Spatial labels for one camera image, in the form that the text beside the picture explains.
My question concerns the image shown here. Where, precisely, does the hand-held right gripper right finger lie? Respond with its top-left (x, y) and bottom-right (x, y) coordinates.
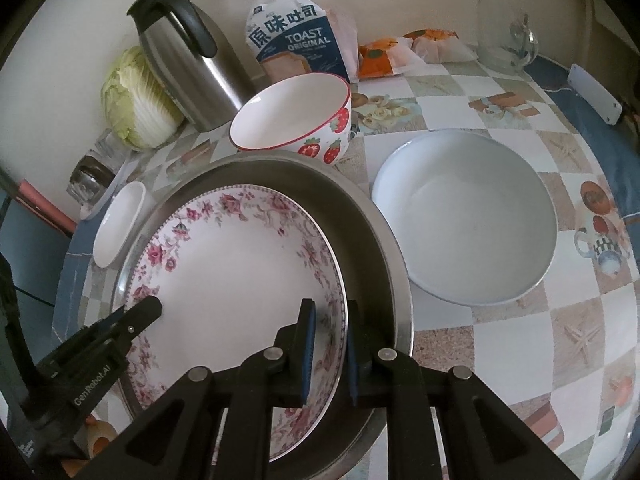
top-left (346, 300), bottom-right (581, 480)

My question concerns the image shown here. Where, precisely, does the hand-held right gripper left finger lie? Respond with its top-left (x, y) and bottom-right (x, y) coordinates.
top-left (115, 298), bottom-right (317, 480)

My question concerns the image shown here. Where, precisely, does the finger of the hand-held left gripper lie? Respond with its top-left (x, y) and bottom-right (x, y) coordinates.
top-left (95, 306), bottom-right (127, 333)
top-left (107, 296), bottom-right (163, 342)

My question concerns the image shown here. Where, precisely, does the round floral rimmed plate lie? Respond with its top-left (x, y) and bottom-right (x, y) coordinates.
top-left (121, 183), bottom-right (349, 463)

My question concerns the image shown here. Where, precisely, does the small white bowl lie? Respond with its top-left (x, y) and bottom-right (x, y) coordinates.
top-left (92, 181), bottom-right (147, 268)

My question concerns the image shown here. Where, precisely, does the stainless steel basin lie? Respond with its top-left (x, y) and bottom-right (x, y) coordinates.
top-left (109, 150), bottom-right (415, 480)

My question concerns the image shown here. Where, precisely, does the large white bowl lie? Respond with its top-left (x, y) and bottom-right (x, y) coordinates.
top-left (371, 128), bottom-right (558, 307)

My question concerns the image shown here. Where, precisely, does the strawberry print bowl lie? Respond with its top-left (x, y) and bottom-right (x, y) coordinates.
top-left (229, 73), bottom-right (353, 167)

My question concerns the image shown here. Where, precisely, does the blue panel with pink trim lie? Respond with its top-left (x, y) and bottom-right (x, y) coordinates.
top-left (0, 167), bottom-right (76, 321)

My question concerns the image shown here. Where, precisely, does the glass jar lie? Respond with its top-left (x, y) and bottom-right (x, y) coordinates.
top-left (80, 152), bottom-right (143, 221)

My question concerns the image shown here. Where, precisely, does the clear drinking glass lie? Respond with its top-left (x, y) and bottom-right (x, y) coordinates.
top-left (92, 127), bottom-right (131, 171)

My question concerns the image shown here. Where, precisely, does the napa cabbage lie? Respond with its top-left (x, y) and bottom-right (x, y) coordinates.
top-left (101, 45), bottom-right (185, 151)

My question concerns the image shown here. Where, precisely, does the stainless steel thermos jug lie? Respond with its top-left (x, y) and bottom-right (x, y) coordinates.
top-left (126, 0), bottom-right (258, 133)

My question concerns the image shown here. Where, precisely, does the bagged toast bread loaf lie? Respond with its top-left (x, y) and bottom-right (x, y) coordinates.
top-left (215, 0), bottom-right (358, 85)

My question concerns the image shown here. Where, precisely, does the white power strip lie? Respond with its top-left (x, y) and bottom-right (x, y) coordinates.
top-left (567, 63), bottom-right (623, 126)

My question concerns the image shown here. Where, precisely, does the clear glass pitcher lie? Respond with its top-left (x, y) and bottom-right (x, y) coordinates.
top-left (475, 2), bottom-right (541, 73)

